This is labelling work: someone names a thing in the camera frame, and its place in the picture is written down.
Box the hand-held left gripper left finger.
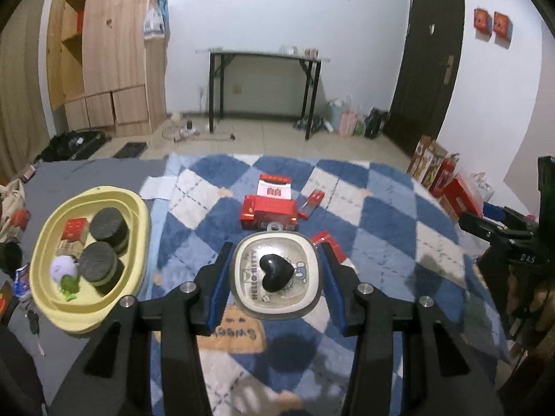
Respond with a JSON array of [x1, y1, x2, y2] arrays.
[[48, 240, 235, 416]]

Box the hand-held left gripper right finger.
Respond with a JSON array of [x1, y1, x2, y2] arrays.
[[318, 240, 506, 416]]

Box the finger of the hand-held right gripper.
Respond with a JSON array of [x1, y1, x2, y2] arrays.
[[458, 202, 539, 248]]

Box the square lid with heart knob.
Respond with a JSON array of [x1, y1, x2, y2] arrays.
[[230, 222, 324, 321]]

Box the large red carton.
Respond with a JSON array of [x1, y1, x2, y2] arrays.
[[240, 195, 301, 231]]

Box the slim red pack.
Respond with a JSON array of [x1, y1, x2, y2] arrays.
[[299, 190, 326, 220]]

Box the yellow plastic basin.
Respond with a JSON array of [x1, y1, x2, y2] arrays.
[[29, 185, 152, 335]]

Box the person's right hand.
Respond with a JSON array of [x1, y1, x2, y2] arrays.
[[506, 271, 555, 326]]

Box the red gift box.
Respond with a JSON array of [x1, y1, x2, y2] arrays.
[[429, 158, 484, 222]]

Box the blue plaid fleece blanket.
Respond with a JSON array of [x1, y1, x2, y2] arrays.
[[141, 153, 514, 416]]

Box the brown printed box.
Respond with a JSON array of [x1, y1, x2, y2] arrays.
[[408, 135, 448, 183]]

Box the round black sponge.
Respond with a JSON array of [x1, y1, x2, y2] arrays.
[[89, 208, 129, 253], [78, 242, 125, 297]]

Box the small green toy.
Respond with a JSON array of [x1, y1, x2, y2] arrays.
[[60, 275, 81, 303]]

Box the black backpack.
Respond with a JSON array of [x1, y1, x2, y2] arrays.
[[364, 108, 389, 139]]

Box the white purple plush ball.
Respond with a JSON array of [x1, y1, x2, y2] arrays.
[[50, 255, 79, 284]]

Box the dark door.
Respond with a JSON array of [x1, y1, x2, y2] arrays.
[[384, 0, 466, 157]]

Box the dark floor mat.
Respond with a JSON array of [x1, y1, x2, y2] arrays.
[[113, 141, 149, 159]]

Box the pink bag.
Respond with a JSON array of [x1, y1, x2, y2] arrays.
[[340, 110, 362, 136]]

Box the light blue bin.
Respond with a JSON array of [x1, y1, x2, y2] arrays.
[[327, 99, 345, 133]]

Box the grey bed sheet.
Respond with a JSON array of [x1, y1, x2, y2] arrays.
[[0, 158, 174, 416]]

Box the bunch of keys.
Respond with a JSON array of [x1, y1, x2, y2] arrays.
[[26, 312, 46, 356]]

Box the blue white packet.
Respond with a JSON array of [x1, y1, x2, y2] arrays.
[[15, 264, 34, 303]]

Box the black bag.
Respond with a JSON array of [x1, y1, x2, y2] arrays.
[[37, 129, 111, 163]]

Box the beige tote bag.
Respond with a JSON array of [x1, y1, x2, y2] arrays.
[[0, 180, 27, 243]]

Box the black folding table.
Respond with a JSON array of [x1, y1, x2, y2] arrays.
[[195, 47, 331, 140]]

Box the wooden wardrobe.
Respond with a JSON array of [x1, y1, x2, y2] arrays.
[[45, 0, 173, 137]]

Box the hanging plastic bag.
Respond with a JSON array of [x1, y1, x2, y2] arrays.
[[143, 0, 168, 37]]

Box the beige curtain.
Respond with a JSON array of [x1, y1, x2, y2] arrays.
[[0, 4, 57, 174]]

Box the red wall decoration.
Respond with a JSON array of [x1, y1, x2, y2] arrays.
[[472, 8, 494, 40], [492, 11, 513, 48]]

